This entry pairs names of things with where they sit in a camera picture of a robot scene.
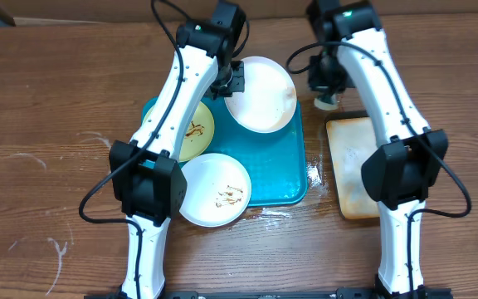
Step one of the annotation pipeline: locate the green yellow sponge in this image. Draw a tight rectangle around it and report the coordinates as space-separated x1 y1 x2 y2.
314 95 339 111

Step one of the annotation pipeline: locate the white plate with brown sauce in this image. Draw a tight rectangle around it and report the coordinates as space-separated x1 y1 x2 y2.
225 56 297 134

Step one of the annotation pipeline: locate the white plate with crumbs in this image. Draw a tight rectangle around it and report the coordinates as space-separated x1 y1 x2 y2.
180 153 252 228

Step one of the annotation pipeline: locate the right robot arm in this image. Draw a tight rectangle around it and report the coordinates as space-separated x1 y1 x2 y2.
306 0 452 298

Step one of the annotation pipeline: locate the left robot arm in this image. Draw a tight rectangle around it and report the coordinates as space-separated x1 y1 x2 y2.
108 20 244 298

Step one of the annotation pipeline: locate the black tray with soapy water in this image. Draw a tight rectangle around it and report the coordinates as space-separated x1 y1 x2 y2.
325 110 379 220

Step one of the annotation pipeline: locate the yellow plate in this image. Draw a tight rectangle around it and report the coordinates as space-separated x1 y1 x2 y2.
143 100 216 163

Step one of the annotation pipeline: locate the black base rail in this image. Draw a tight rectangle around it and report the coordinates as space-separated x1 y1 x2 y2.
83 287 454 299

